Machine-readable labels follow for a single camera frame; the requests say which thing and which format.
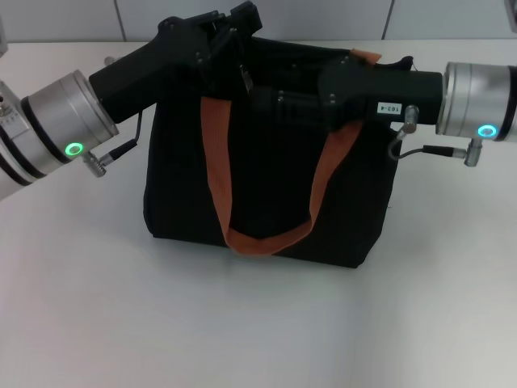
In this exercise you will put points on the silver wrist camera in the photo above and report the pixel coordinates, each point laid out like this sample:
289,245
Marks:
512,14
3,36

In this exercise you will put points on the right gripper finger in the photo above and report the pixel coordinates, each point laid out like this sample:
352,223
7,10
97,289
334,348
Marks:
295,109

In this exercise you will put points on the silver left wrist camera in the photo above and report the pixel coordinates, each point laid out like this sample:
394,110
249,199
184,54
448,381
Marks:
3,36

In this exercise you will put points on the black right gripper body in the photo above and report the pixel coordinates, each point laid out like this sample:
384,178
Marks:
383,91

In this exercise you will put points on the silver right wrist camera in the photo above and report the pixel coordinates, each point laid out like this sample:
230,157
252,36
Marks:
512,14

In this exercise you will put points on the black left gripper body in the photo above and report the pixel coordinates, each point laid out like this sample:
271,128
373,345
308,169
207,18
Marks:
153,68

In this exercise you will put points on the silver zipper pull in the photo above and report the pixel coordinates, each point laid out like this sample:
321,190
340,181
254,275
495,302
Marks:
247,81

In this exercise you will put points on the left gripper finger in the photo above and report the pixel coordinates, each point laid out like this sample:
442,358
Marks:
226,60
246,18

